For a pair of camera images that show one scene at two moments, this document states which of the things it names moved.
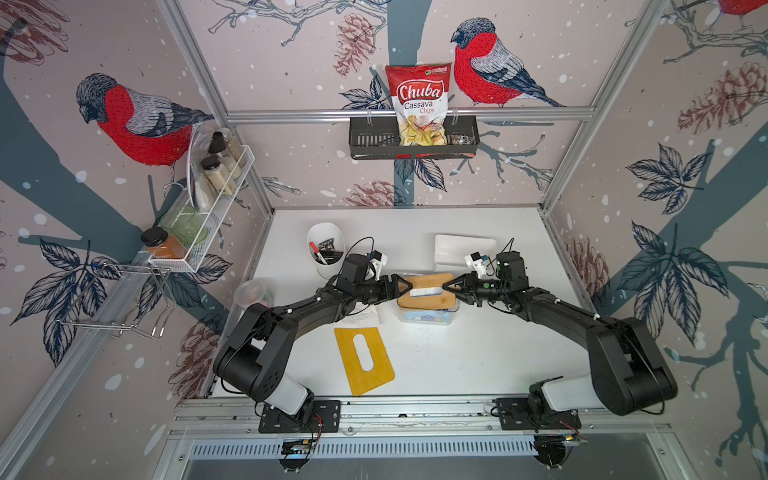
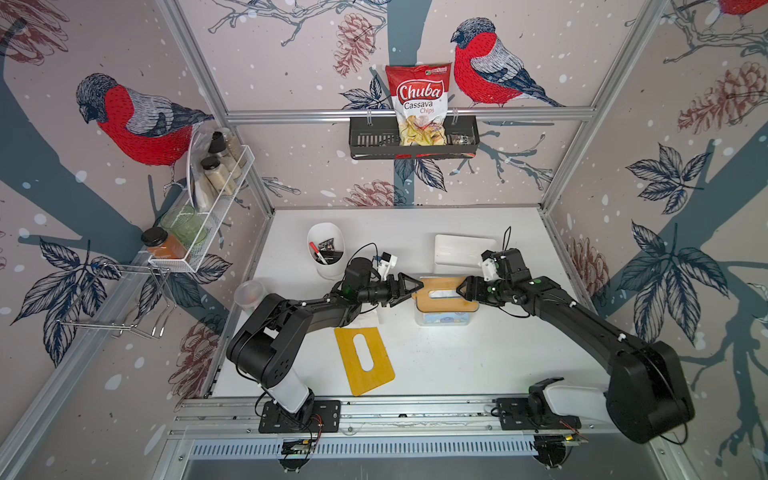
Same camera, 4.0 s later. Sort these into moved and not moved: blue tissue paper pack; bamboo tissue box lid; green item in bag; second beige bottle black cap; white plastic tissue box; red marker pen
Moved: bamboo tissue box lid; blue tissue paper pack
Not moved: red marker pen; white plastic tissue box; second beige bottle black cap; green item in bag
